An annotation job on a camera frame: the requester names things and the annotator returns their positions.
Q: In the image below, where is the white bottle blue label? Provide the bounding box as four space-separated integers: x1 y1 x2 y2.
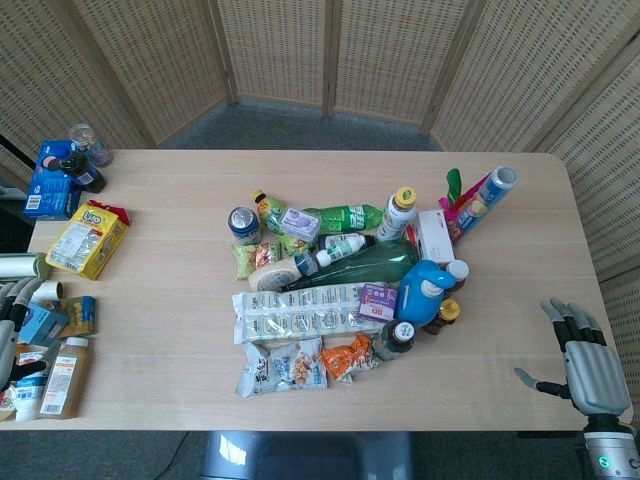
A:
13 373 50 423

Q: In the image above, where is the white paper tube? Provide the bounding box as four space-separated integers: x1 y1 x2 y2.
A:
28 279 67 303

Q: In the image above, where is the green bottle with yellow cap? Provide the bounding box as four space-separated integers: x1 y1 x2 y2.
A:
250 189 292 235

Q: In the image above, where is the brown bottle white cap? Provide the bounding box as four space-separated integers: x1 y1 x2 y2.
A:
442 259 471 293

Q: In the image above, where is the white bottle yellow-green cap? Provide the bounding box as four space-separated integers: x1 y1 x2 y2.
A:
375 186 419 242

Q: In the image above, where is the orange juice bottle white cap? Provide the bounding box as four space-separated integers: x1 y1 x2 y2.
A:
38 336 92 420

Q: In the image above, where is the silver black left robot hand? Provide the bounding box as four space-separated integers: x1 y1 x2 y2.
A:
0 278 48 397

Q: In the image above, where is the orange snack bag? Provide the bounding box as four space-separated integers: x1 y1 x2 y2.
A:
319 333 385 385

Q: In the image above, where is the green and pink feather toy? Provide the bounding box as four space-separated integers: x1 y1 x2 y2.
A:
438 168 482 221

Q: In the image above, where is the amber bottle yellow cap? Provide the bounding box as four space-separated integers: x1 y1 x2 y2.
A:
423 298 463 337

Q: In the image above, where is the blue cookie box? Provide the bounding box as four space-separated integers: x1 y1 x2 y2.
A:
22 139 84 222

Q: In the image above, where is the dark green plastic bottle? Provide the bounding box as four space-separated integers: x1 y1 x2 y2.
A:
279 238 422 294

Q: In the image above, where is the small white bottle green label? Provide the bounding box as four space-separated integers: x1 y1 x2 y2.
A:
315 233 367 267

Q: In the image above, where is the woven folding screen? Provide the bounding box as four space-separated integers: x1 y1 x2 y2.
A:
0 0 640 401

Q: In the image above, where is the white roll green end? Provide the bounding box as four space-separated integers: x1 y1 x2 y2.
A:
0 251 53 280

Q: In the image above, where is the white blue peanut bag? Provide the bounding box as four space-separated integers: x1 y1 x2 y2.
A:
234 336 329 398

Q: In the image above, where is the yellow snack pack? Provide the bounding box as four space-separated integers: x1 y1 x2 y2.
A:
44 199 132 281

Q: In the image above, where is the green soda bottle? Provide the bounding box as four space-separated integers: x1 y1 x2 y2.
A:
301 202 387 236

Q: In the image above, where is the white cardboard box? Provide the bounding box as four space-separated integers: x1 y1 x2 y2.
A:
415 209 457 264

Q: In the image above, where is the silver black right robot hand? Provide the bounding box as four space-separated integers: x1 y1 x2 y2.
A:
514 297 632 416

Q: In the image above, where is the light blue small box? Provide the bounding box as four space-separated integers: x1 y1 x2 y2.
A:
18 298 70 347

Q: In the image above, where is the blue pump detergent bottle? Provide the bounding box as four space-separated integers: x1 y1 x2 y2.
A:
396 259 455 327

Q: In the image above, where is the yellow and blue box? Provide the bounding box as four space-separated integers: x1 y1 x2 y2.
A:
58 295 99 337

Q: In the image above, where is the black bottle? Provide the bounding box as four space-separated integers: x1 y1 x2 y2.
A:
56 151 109 195

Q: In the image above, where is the clear bottle blue label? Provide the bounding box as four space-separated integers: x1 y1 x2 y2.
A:
293 249 322 277

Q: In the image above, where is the clear purple plastic box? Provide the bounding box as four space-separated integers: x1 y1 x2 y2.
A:
279 208 322 241

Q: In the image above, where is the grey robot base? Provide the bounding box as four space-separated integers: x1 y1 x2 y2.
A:
198 430 417 480

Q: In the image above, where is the green tea bottle white cap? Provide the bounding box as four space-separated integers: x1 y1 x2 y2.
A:
371 319 417 363

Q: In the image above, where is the red packet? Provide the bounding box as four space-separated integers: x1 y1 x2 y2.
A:
403 223 426 257

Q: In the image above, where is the white and blue drink can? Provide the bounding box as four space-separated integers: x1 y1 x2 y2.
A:
228 205 263 246

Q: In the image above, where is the blue chips tube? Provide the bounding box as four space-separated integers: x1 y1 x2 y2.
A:
448 165 519 242

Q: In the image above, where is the green snack packet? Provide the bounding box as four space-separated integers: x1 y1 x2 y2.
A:
231 233 312 281

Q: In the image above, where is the small purple carton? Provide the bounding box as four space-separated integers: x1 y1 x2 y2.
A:
357 282 400 322

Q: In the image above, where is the white sponge multipack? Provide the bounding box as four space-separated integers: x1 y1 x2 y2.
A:
230 280 382 346

